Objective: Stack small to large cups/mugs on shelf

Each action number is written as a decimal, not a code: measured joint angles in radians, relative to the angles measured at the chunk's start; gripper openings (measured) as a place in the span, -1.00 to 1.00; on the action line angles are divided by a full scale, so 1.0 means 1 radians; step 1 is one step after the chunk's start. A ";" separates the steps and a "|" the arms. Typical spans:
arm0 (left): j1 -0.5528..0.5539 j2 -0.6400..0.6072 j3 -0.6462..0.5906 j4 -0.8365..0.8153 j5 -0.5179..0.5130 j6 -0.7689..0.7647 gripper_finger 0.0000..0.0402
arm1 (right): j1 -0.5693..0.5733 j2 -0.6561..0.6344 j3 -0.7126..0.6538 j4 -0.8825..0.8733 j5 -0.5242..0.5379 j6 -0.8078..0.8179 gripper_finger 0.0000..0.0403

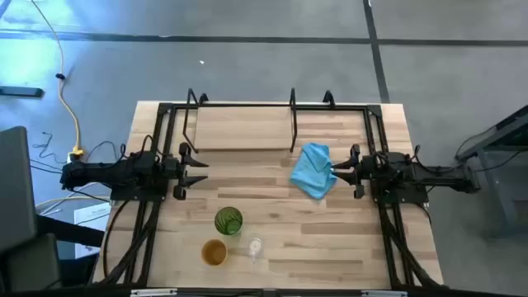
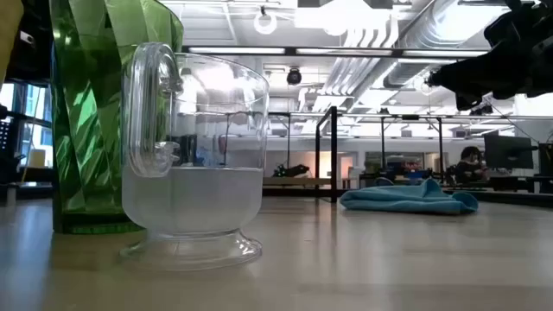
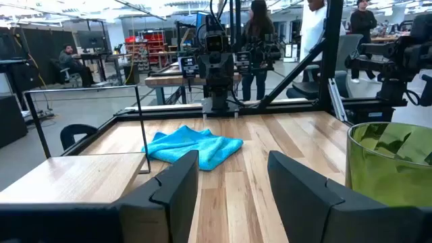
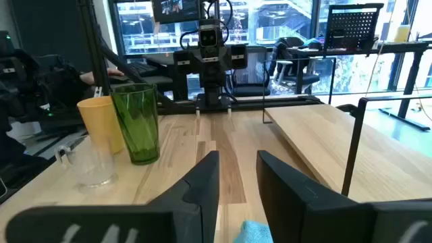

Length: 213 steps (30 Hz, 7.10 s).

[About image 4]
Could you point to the white metal bracket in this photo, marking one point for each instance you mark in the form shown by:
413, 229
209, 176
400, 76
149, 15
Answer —
98, 92

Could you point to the person's hand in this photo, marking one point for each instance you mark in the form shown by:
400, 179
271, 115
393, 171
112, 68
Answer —
101, 75

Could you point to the black keyboard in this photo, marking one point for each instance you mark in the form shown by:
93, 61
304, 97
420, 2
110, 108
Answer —
141, 69

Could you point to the blue microfibre cloth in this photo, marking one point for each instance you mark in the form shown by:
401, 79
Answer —
253, 233

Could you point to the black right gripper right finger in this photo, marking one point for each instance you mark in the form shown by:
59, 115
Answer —
303, 212

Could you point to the yellow bottle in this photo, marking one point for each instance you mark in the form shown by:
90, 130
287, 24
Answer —
402, 33

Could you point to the yellow plastic cup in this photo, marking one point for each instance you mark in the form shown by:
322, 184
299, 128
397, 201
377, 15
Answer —
98, 118

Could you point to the green ribbed glass tumbler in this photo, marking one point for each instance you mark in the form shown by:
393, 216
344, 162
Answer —
136, 128

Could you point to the black mesh office chair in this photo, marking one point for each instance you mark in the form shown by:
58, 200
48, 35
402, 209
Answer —
251, 77

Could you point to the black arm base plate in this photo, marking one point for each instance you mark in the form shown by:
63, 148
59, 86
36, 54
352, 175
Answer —
212, 103

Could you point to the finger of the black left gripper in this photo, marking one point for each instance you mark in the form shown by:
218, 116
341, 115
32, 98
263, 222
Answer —
183, 62
239, 56

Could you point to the wooden shelf with black frame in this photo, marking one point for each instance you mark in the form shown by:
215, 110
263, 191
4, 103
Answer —
337, 141

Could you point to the clear glass mug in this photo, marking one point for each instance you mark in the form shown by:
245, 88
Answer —
92, 165

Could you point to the black standing desk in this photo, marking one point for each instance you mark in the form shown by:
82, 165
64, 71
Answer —
405, 47

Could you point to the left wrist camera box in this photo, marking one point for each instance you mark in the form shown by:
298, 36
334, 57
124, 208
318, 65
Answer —
208, 33

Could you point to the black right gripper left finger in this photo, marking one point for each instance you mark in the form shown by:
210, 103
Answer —
189, 216

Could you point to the office chair with jacket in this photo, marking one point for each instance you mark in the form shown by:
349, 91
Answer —
290, 67

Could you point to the black perforated pegboard panel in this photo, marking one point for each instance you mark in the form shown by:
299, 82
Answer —
351, 27

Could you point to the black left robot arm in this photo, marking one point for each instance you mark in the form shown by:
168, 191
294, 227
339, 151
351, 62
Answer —
212, 84

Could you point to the hanging computer monitor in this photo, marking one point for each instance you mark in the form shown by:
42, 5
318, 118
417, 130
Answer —
175, 10

